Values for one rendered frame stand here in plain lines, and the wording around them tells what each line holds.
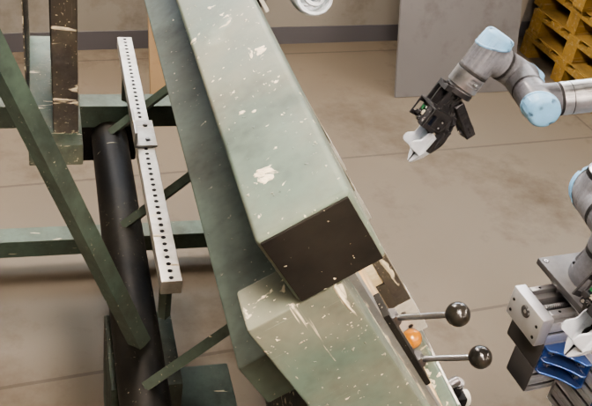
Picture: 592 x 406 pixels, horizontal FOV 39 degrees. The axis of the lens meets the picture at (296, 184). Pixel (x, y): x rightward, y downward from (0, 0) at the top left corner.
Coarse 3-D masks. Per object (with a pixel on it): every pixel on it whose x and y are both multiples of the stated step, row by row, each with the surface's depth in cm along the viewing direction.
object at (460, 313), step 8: (456, 304) 125; (464, 304) 125; (392, 312) 129; (440, 312) 127; (448, 312) 125; (456, 312) 124; (464, 312) 124; (400, 320) 129; (408, 320) 129; (448, 320) 125; (456, 320) 124; (464, 320) 124
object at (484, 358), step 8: (416, 352) 137; (472, 352) 132; (480, 352) 131; (488, 352) 132; (424, 360) 137; (432, 360) 136; (440, 360) 136; (448, 360) 135; (456, 360) 134; (464, 360) 134; (472, 360) 132; (480, 360) 131; (488, 360) 131; (480, 368) 132
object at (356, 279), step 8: (352, 280) 120; (360, 280) 122; (360, 288) 121; (360, 296) 122; (368, 296) 122; (368, 304) 123; (376, 304) 128; (376, 312) 125; (376, 320) 126; (384, 320) 126; (384, 328) 127; (392, 336) 129; (392, 344) 130; (400, 352) 132; (408, 360) 133; (408, 368) 135; (416, 376) 136; (424, 384) 138; (424, 392) 139; (432, 392) 146; (432, 400) 141
